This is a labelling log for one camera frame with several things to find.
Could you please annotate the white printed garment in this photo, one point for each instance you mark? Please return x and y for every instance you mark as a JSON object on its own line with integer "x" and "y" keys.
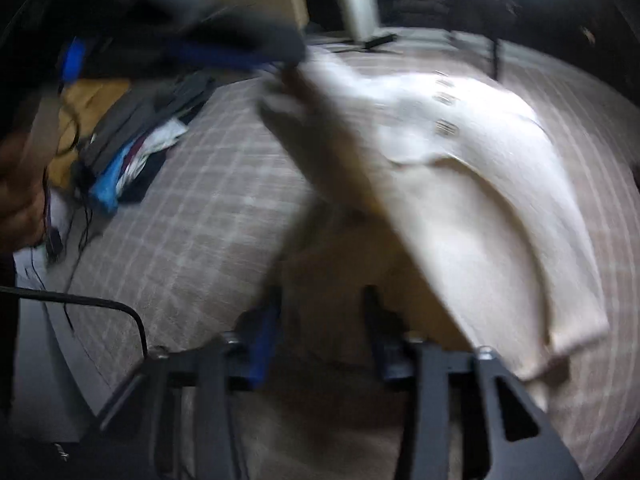
{"x": 160, "y": 137}

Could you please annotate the yellow-brown cardboard box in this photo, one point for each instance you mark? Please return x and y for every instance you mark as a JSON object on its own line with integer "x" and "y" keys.
{"x": 95, "y": 95}

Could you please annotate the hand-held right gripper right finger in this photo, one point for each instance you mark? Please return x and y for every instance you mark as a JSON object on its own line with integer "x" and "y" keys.
{"x": 382, "y": 350}

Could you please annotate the person's left hand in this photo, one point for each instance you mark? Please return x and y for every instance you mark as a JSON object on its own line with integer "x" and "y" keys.
{"x": 20, "y": 195}

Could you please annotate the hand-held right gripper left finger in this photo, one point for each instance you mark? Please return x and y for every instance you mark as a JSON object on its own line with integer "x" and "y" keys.
{"x": 262, "y": 340}

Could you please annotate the black power adapter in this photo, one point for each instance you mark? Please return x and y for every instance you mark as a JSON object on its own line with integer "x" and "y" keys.
{"x": 54, "y": 242}

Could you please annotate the black folded garment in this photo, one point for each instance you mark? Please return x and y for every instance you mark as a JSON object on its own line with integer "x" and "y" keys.
{"x": 147, "y": 175}

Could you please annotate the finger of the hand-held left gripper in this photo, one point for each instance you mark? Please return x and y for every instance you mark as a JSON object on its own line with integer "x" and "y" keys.
{"x": 215, "y": 55}

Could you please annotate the dark grey folded pants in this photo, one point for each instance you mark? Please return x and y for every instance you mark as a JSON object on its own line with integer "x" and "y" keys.
{"x": 150, "y": 105}

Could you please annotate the cream knit cardigan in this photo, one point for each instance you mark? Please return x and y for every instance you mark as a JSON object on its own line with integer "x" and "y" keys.
{"x": 475, "y": 185}

